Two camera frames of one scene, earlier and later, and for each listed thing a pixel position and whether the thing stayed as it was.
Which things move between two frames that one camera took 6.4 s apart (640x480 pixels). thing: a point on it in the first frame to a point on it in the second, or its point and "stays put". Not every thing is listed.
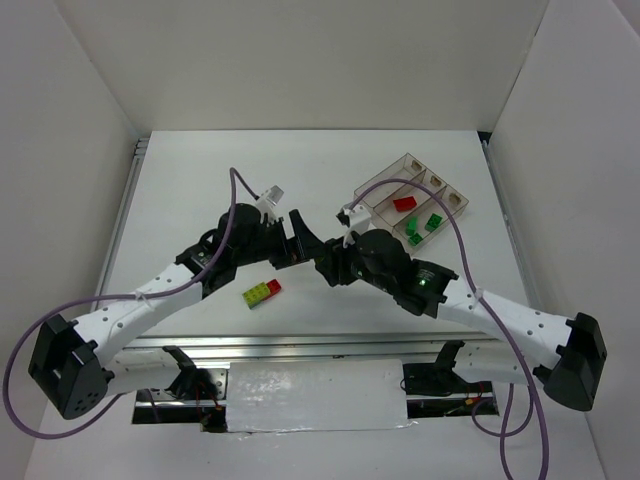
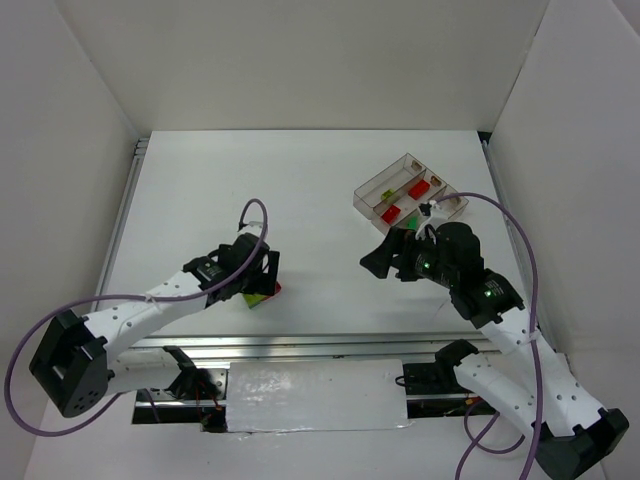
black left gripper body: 285,240 to 270,270
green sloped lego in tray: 411,226 stays put
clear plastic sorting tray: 407,209 stays put
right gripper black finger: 327,256 to 378,262
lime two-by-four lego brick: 256,294 stays put
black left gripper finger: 287,254 to 265,283
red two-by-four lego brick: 404,203 to 418,190
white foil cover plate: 364,394 stays put
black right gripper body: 333,262 to 400,255
